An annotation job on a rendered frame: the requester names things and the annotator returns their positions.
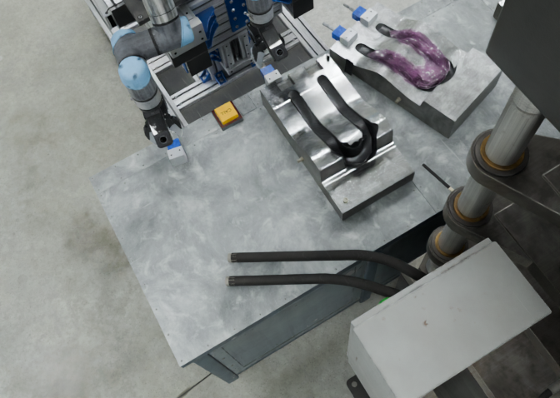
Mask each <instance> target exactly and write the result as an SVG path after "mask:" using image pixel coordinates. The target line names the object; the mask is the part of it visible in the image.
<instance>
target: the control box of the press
mask: <svg viewBox="0 0 560 398"><path fill-rule="evenodd" d="M551 312H552V311H551V310H550V308H549V307H548V306H547V304H546V303H545V302H544V301H543V299H542V298H541V297H540V295H538V294H537V292H536V291H535V290H534V289H533V287H532V286H531V285H530V283H529V282H528V281H527V279H526V278H525V277H524V276H523V274H522V273H521V272H520V271H519V270H518V269H517V267H516V266H515V265H514V264H513V262H512V261H511V260H510V258H509V257H508V256H507V254H506V253H505V252H504V251H503V249H502V248H501V247H500V246H499V245H498V244H497V243H496V242H495V241H494V242H491V240H490V239H489V238H486V239H485V240H483V241H481V242H479V243H478V244H477V245H475V246H473V247H471V248H470V249H468V250H466V251H465V252H464V253H462V254H460V255H459V256H456V257H455V258H453V259H452V260H451V261H449V262H447V263H445V264H444V265H442V266H440V267H439V268H438V269H436V270H434V271H432V272H431V273H429V274H427V275H426V276H424V277H423V278H421V279H420V280H418V281H416V282H414V283H413V284H412V285H410V286H408V287H406V288H405V289H403V290H401V291H400V292H399V293H397V294H395V295H394V296H391V297H386V298H384V299H382V300H381V301H380V302H379V304H378V305H377V306H375V307H373V308H372V309H371V310H369V311H367V312H365V313H364V314H362V315H361V316H359V317H358V318H356V319H354V320H353V321H351V327H350V333H349V340H348V346H347V357H348V363H349V364H350V366H351V367H352V369H353V370H354V372H355V374H356V375H355V376H353V377H351V378H350V379H348V380H347V387H348V389H349V390H350V391H351V393H352V395H353V397H354V398H421V397H423V396H425V395H426V394H427V393H429V392H430V391H432V390H434V389H435V388H437V387H438V386H440V385H441V384H442V383H444V382H446V381H448V380H449V379H451V378H452V377H454V376H455V375H456V374H458V373H460V372H461V371H463V370H465V369H466V368H468V367H469V366H470V365H472V364H473V363H475V362H477V361H479V360H480V359H482V358H483V357H484V356H486V355H487V354H489V353H490V352H492V351H494V350H496V349H497V348H498V347H499V346H501V345H503V344H504V343H506V342H508V341H510V340H511V339H512V338H513V337H515V336H517V335H518V334H520V333H521V332H523V331H525V330H526V329H527V328H529V327H530V326H532V325H534V324H535V323H537V322H539V321H540V320H541V319H543V318H544V317H546V316H548V315H549V314H551Z"/></svg>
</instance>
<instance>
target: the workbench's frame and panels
mask: <svg viewBox="0 0 560 398"><path fill-rule="evenodd" d="M445 225H446V222H445V221H444V218H443V211H440V212H439V213H437V214H436V215H434V216H432V217H430V218H428V219H427V220H426V221H424V222H422V223H420V224H419V225H417V226H415V227H414V228H412V229H411V230H409V231H407V232H405V233H403V234H402V235H401V236H399V237H397V238H395V239H394V240H392V241H390V242H389V243H387V244H386V245H384V246H381V247H380V248H378V249H377V250H376V252H380V253H383V254H386V255H389V256H393V257H395V258H397V259H399V260H401V261H404V262H406V263H407V264H408V263H409V262H411V261H413V260H415V259H417V258H418V257H420V256H421V255H423V254H424V253H426V252H427V243H428V239H429V237H430V235H431V234H432V232H433V231H434V230H435V229H437V228H438V227H440V226H445ZM337 274H339V275H346V276H355V277H359V278H362V279H366V280H370V281H374V282H377V283H380V284H383V285H386V284H388V283H389V282H390V281H392V280H394V279H396V278H397V277H399V276H400V274H401V272H400V271H397V270H395V269H393V268H391V267H389V266H385V265H383V264H379V263H376V262H371V261H356V262H355V263H353V264H352V265H351V266H348V267H347V268H345V269H343V270H342V271H340V272H339V273H337ZM371 293H372V292H370V291H365V290H362V289H358V288H355V287H350V286H342V285H333V284H318V285H317V286H315V287H314V288H312V289H310V290H309V291H306V292H305V293H303V294H302V295H300V296H298V297H297V298H295V299H293V300H292V301H290V302H288V303H287V304H285V305H284V306H281V307H280V308H278V309H276V310H275V311H273V312H272V313H270V314H268V315H267V316H265V317H263V318H262V319H260V320H259V321H256V322H255V323H253V324H251V325H250V326H248V327H246V328H245V329H243V330H241V331H239V332H238V333H237V334H235V335H233V336H231V337H229V338H228V339H226V340H225V341H223V342H221V343H220V344H218V345H216V346H214V347H213V348H212V349H210V350H208V351H206V352H204V353H203V354H201V355H200V356H198V357H196V358H195V359H193V360H191V361H189V362H188V363H187V364H185V365H183V366H181V367H182V368H184V367H186V366H188V365H190V364H191V363H195V364H197V365H198V366H201V367H202V368H203V369H205V370H206V371H209V372H210V373H212V374H214V375H215V376H217V377H218V378H220V379H222V380H223V381H226V382H227V383H228V384H230V383H232V382H233V381H235V380H236V379H238V378H239V376H238V374H240V373H242V372H243V371H245V370H246V369H248V368H249V367H251V366H253V365H255V364H257V363H258V362H259V361H261V360H263V359H264V358H266V357H268V356H270V355H271V354H272V353H274V352H275V351H278V350H279V349H281V348H283V347H284V346H286V345H287V344H289V343H291V342H292V341H294V340H296V339H297V338H298V337H300V336H302V335H304V334H306V333H307V332H309V331H310V330H312V329H313V328H315V327H317V326H319V325H321V324H322V323H323V322H324V321H327V320H328V319H330V318H332V317H333V316H335V315H336V314H338V313H340V312H341V311H343V310H345V309H347V308H348V307H350V306H351V305H353V304H355V303H356V302H358V301H359V302H360V303H363V302H364V301H366V300H367V299H369V298H370V295H371Z"/></svg>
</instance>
